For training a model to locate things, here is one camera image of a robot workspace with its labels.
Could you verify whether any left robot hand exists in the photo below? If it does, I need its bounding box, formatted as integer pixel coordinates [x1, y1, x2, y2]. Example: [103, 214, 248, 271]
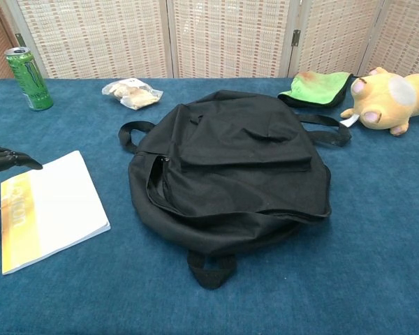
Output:
[0, 142, 44, 241]

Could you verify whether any white and yellow book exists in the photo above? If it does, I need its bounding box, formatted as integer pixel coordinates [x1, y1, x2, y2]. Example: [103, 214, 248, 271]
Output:
[0, 150, 112, 276]

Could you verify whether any black backpack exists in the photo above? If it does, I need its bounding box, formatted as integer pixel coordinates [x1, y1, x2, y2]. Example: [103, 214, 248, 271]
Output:
[117, 89, 353, 290]

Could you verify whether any green energy drink can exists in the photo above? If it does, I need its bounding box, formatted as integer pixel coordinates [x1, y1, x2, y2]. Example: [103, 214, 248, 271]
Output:
[4, 46, 54, 112]

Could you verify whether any clear bag of snacks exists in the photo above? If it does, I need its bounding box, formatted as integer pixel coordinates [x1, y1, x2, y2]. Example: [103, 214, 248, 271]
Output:
[101, 78, 164, 111]

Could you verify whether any woven folding screen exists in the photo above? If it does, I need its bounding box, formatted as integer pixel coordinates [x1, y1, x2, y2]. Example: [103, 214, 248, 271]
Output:
[0, 0, 419, 84]

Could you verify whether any green and black cloth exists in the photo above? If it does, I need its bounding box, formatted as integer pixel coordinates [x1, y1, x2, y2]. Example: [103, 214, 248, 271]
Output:
[277, 70, 353, 109]

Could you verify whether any yellow plush toy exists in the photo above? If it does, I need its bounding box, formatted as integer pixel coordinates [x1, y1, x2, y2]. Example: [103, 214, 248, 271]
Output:
[339, 66, 419, 137]

